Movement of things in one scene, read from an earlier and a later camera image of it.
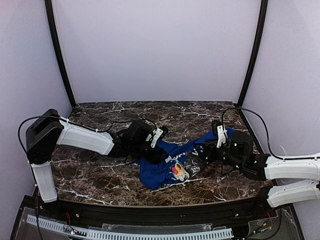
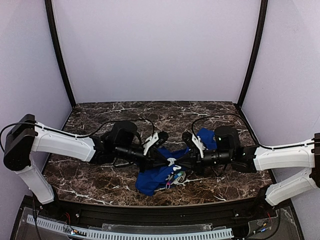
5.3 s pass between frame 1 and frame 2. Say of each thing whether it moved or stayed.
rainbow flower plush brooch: moved
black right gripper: moved
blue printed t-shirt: moved
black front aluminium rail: stayed
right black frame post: stayed
